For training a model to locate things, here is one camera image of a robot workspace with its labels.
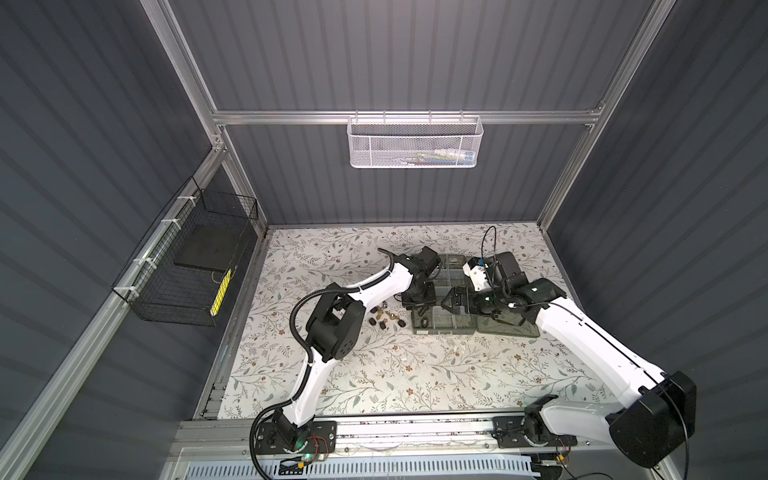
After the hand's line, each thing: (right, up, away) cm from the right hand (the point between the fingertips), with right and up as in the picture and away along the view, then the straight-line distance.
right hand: (458, 306), depth 79 cm
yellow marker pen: (-57, +3, -12) cm, 59 cm away
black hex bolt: (-8, -7, +13) cm, 17 cm away
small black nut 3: (-21, -9, +14) cm, 27 cm away
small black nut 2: (-24, -7, +15) cm, 29 cm away
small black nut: (-15, -8, +15) cm, 22 cm away
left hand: (-5, -2, +15) cm, 16 cm away
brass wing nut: (-17, -6, +17) cm, 25 cm away
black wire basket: (-70, +9, -6) cm, 71 cm away
